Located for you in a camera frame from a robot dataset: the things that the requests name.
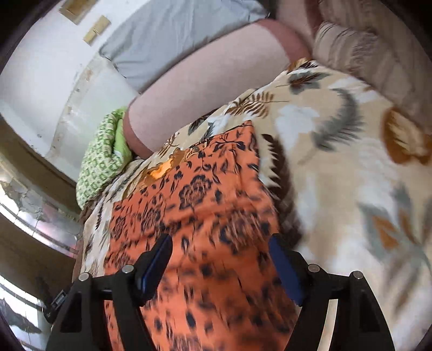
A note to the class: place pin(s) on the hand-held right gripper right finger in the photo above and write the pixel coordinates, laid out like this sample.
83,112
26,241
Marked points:
287,270

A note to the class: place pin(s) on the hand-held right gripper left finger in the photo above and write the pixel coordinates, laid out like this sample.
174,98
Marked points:
158,266

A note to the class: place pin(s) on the orange floral print garment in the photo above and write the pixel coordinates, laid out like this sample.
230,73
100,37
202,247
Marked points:
202,216

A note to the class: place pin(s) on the beige leaf print blanket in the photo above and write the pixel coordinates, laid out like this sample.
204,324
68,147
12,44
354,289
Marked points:
337,189

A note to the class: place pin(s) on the green patterned cloth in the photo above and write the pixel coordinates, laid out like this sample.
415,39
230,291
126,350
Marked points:
101,158

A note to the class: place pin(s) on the pink bolster pillow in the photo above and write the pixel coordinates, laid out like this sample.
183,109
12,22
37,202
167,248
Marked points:
209,81

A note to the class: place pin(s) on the grey pillow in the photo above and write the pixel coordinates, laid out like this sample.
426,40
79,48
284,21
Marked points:
162,37

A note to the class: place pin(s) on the beige striped pillow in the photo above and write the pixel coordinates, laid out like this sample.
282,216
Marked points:
371,44

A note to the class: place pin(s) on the beige wall plate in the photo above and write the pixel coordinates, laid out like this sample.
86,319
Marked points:
98,30
72,8

